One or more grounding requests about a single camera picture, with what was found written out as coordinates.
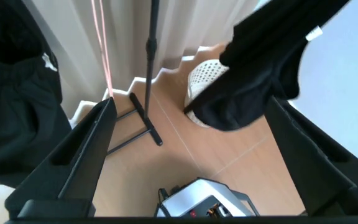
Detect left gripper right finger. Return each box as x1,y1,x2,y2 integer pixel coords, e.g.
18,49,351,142
265,95,358,217

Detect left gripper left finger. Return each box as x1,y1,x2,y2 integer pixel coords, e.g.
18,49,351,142
4,96,117,218

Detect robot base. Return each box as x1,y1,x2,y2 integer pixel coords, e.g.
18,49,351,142
154,177,260,218

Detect white laundry basket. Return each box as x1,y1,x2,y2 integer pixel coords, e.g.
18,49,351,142
184,58,229,128

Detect black garment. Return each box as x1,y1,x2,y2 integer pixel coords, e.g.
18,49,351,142
183,0,351,132

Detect pink clothes hanger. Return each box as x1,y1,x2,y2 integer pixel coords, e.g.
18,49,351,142
91,0,114,99

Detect black clothes rack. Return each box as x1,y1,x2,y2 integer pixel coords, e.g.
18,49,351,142
106,0,163,156

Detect black shorts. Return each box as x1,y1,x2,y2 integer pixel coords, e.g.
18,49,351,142
0,0,73,189

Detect beige curtain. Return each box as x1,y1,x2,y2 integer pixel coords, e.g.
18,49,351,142
22,0,260,121

